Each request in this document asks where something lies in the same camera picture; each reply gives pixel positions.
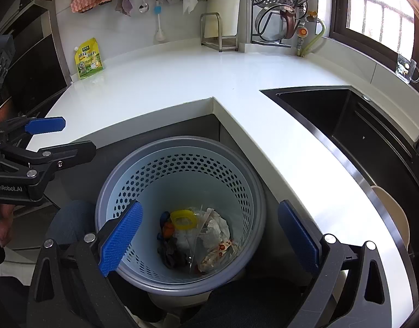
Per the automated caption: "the orange gas valve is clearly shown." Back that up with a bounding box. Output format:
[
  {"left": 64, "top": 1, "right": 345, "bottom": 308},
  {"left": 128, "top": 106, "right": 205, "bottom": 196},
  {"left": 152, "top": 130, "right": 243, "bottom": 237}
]
[{"left": 296, "top": 10, "right": 316, "bottom": 52}]

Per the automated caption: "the person's leg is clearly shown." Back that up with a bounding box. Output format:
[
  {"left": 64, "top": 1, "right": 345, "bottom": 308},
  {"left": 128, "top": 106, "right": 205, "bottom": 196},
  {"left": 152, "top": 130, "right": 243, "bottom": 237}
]
[{"left": 45, "top": 200, "right": 97, "bottom": 243}]

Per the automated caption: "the steel cutting board stand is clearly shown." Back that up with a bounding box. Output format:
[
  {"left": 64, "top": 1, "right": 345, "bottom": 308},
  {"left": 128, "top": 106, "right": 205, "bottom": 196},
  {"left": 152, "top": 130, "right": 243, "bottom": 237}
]
[{"left": 199, "top": 12, "right": 239, "bottom": 52}]

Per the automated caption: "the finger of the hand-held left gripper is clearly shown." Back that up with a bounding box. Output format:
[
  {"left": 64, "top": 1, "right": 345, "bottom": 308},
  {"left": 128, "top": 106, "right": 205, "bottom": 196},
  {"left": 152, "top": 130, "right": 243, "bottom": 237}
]
[
  {"left": 0, "top": 116, "right": 66, "bottom": 147},
  {"left": 0, "top": 140, "right": 97, "bottom": 179}
]

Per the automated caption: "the black dish rack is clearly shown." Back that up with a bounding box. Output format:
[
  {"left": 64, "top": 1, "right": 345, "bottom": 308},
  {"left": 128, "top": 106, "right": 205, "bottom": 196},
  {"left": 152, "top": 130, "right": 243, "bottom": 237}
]
[{"left": 249, "top": 0, "right": 311, "bottom": 46}]

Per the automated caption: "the grey and purple rag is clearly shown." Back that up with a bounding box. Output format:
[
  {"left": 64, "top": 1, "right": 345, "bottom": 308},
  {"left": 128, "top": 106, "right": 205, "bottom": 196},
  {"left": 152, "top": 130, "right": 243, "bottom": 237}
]
[{"left": 114, "top": 0, "right": 133, "bottom": 17}]

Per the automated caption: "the clear plastic cup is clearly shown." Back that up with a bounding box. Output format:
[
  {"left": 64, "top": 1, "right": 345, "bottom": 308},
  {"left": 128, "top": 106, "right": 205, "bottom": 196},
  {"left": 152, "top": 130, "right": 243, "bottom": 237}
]
[{"left": 191, "top": 207, "right": 217, "bottom": 243}]

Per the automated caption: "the blue-grey perforated waste basket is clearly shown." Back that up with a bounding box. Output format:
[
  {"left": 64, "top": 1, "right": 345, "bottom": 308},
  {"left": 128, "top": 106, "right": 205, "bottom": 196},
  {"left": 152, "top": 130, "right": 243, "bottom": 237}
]
[{"left": 95, "top": 137, "right": 267, "bottom": 297}]

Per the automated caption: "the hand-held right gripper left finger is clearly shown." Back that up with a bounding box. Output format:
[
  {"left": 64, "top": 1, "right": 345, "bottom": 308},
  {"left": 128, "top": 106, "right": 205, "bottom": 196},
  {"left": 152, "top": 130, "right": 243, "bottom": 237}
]
[{"left": 27, "top": 201, "right": 144, "bottom": 328}]

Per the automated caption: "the pink plastic package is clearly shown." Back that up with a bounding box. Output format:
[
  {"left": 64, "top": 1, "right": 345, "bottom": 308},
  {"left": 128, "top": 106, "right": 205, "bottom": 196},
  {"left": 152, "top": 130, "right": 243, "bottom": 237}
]
[{"left": 196, "top": 237, "right": 242, "bottom": 274}]

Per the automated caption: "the person's left hand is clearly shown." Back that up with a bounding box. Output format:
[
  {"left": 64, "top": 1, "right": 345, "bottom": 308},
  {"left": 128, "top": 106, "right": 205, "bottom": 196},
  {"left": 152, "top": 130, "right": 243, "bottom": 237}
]
[{"left": 0, "top": 203, "right": 16, "bottom": 248}]

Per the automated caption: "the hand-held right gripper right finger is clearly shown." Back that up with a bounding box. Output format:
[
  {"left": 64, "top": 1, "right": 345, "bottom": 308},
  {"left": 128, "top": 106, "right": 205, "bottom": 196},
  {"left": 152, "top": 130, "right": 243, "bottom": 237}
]
[{"left": 277, "top": 200, "right": 391, "bottom": 328}]

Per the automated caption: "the yellow seasoning pouch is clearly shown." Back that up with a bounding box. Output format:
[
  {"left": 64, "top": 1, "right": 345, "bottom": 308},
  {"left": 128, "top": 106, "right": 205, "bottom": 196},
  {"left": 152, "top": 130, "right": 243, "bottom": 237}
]
[{"left": 73, "top": 37, "right": 104, "bottom": 80}]

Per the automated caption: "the glass pot lid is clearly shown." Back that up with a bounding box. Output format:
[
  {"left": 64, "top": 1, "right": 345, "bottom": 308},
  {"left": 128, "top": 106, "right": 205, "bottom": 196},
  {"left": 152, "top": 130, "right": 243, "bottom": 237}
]
[{"left": 257, "top": 4, "right": 299, "bottom": 43}]

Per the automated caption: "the white paper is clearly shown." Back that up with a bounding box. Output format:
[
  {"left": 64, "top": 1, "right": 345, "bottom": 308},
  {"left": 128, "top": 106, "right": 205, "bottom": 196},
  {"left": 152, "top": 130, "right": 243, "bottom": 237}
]
[{"left": 204, "top": 210, "right": 232, "bottom": 247}]

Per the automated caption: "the white cutting board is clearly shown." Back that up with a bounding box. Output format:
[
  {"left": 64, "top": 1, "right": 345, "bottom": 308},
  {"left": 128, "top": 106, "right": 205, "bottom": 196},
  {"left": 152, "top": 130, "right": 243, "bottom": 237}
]
[{"left": 206, "top": 0, "right": 248, "bottom": 53}]

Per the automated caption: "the black kitchen sink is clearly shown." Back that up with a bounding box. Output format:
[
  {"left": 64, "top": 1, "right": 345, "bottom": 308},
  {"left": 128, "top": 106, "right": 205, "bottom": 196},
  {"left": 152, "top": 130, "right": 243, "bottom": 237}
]
[{"left": 259, "top": 85, "right": 419, "bottom": 257}]

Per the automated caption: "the yellow gas hose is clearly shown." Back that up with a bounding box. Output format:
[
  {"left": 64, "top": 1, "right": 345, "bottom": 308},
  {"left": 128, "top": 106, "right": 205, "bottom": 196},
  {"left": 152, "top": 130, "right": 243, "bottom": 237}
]
[{"left": 298, "top": 19, "right": 327, "bottom": 57}]

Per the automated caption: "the yellow rimmed plastic lid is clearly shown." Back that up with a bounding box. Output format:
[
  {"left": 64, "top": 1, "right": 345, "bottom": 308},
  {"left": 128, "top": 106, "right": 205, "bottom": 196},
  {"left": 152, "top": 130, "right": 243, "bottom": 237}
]
[{"left": 170, "top": 209, "right": 196, "bottom": 231}]

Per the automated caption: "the dark cloth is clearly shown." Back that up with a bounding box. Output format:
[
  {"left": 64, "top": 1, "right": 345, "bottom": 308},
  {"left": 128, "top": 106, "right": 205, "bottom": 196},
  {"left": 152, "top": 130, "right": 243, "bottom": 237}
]
[{"left": 158, "top": 237, "right": 183, "bottom": 269}]

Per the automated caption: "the black oven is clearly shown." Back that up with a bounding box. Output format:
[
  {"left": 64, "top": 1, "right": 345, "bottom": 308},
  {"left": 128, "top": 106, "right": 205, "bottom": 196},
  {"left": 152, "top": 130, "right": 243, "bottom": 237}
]
[{"left": 0, "top": 0, "right": 71, "bottom": 117}]

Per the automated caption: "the clear glass mug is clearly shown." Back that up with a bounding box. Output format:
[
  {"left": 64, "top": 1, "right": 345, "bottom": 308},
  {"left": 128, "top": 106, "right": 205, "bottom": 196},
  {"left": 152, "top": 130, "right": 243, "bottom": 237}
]
[{"left": 396, "top": 54, "right": 419, "bottom": 83}]

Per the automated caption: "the blue and white bottle brush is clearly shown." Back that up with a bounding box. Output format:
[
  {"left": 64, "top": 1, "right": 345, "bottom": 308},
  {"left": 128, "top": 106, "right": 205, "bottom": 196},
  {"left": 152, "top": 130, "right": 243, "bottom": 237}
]
[{"left": 153, "top": 2, "right": 167, "bottom": 42}]

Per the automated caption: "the brown framed window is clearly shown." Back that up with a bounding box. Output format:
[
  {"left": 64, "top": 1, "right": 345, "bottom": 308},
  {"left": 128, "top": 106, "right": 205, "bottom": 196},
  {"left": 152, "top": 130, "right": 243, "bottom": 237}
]
[{"left": 333, "top": 0, "right": 419, "bottom": 76}]

